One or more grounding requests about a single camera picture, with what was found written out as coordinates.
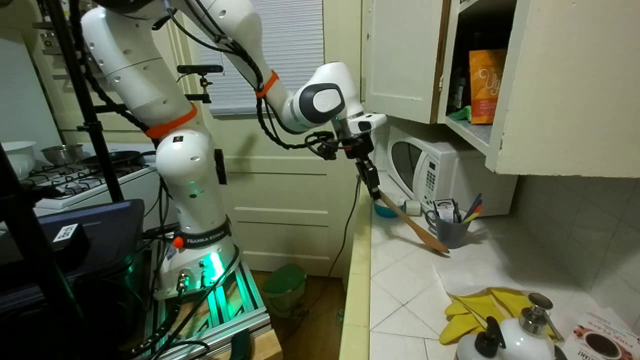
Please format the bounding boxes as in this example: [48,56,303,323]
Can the wooden cooking spoon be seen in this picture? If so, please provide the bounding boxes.
[377,190,450,255]

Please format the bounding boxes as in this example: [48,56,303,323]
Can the microwave door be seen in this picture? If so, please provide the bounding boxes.
[387,133,427,202]

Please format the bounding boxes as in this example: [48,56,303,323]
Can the blue bowl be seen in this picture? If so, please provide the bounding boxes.
[373,197,401,219]

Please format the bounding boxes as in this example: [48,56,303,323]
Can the white panelled door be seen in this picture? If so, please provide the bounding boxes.
[207,114,362,279]

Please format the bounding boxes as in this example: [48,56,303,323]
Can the cabinet door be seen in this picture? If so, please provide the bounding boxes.
[362,0,452,125]
[485,0,640,179]

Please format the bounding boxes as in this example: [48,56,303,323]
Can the white microwave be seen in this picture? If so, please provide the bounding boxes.
[385,124,519,217]

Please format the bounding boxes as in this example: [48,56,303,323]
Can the window blind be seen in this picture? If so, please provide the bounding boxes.
[199,0,326,117]

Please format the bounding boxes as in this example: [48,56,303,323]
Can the grey mug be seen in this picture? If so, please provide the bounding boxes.
[424,207,474,250]

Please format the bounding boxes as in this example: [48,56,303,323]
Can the bundle of pens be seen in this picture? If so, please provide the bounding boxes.
[452,193,484,225]

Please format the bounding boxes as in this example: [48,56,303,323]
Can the orange bag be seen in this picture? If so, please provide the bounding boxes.
[468,48,508,125]

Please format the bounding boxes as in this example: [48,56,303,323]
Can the green bin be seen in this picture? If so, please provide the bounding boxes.
[262,263,309,319]

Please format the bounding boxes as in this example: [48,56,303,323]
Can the yellow rubber gloves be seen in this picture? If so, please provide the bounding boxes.
[438,286,562,346]

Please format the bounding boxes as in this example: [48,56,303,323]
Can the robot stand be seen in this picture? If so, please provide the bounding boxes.
[144,239,284,360]

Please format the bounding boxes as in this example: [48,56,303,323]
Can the white dispenser with black pump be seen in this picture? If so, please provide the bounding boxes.
[455,315,507,360]

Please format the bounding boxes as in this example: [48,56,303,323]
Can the black frying pan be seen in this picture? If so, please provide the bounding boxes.
[79,150,157,169]

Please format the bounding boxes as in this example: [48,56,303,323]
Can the white dispenser with chrome pump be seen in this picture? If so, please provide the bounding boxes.
[500,292,569,360]

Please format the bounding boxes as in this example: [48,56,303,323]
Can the white gas stove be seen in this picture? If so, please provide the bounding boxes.
[20,145,168,223]

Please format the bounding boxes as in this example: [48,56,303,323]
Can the steel bowl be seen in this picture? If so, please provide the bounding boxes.
[40,144,85,166]

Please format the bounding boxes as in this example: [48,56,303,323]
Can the black box with label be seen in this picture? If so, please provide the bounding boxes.
[51,223,91,257]

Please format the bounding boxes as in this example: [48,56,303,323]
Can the printed booklet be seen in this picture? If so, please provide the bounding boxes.
[561,308,640,360]

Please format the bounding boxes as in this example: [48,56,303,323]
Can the white bowl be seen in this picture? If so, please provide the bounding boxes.
[0,140,37,179]

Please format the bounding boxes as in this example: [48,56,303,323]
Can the black cable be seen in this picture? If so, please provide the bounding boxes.
[127,245,242,360]
[327,176,362,279]

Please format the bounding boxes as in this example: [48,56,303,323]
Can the white wall cabinet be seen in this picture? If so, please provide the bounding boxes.
[361,0,640,179]

